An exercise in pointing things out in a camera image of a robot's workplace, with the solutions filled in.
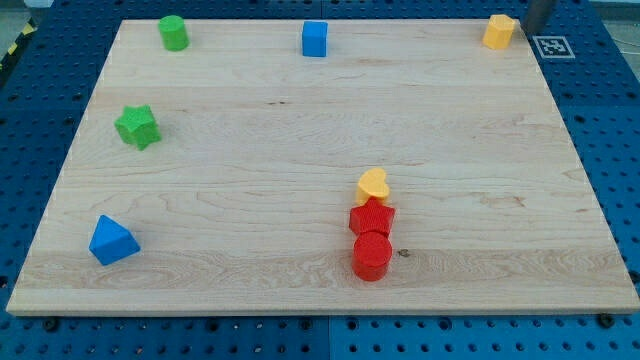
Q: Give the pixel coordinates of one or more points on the green star block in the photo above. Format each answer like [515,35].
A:
[137,126]

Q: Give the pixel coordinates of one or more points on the green cylinder block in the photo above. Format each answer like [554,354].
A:
[173,33]

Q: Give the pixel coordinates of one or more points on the blue triangle block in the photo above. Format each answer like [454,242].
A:
[112,242]

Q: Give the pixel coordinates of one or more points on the yellow heart block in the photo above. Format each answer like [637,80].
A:
[372,184]

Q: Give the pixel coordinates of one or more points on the red star block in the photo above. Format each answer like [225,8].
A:
[372,216]

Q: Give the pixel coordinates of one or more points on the white fiducial marker tag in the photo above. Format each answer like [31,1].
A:
[553,47]

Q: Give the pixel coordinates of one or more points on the red cylinder block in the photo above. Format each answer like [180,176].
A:
[372,252]

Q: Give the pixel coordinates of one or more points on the blue cube block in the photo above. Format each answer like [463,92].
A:
[314,38]

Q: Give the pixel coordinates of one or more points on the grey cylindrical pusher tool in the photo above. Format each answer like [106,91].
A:
[537,15]

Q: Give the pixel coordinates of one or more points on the wooden board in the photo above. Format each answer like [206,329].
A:
[243,206]

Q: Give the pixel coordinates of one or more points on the yellow hexagon block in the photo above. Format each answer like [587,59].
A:
[498,32]

